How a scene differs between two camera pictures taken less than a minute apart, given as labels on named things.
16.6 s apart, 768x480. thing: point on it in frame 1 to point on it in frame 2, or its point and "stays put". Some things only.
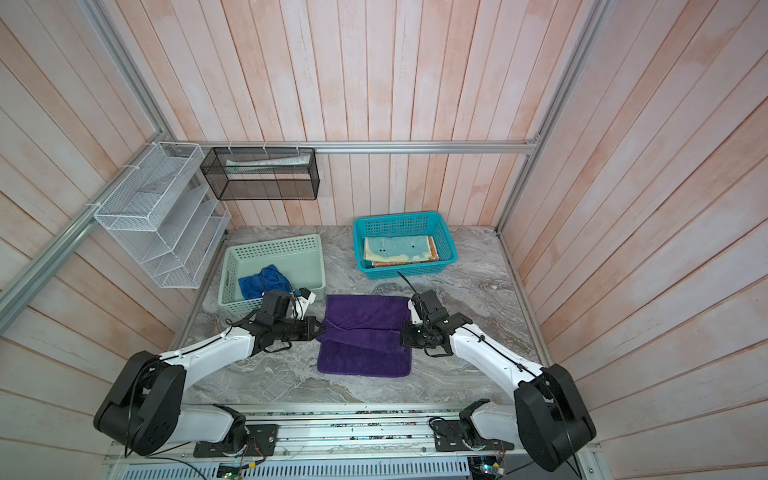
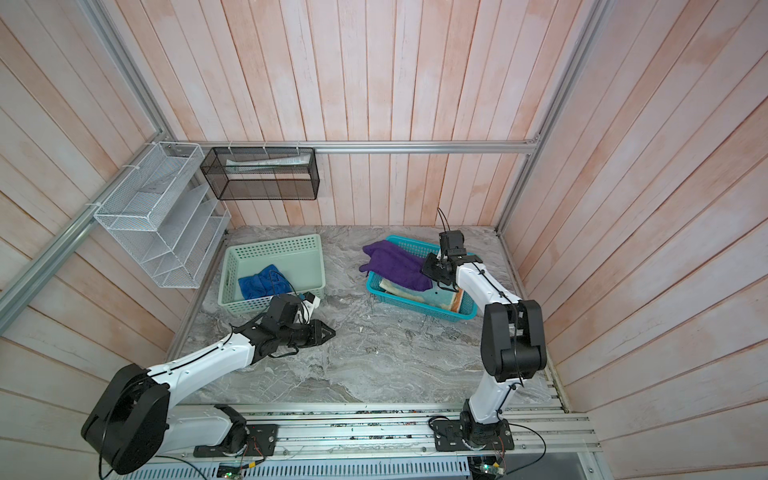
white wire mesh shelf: x=168 y=219 stays put
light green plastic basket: x=300 y=258 stays put
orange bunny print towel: x=433 y=256 to x=450 y=300
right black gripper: x=406 y=333 to x=427 y=268
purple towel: x=363 y=335 to x=396 y=264
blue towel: x=268 y=279 stays put
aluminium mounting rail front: x=354 y=430 stays put
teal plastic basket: x=426 y=224 to x=444 y=303
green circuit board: x=492 y=469 stays put
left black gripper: x=308 y=334 stays put
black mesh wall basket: x=262 y=173 stays put
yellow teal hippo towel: x=397 y=248 to x=434 y=296
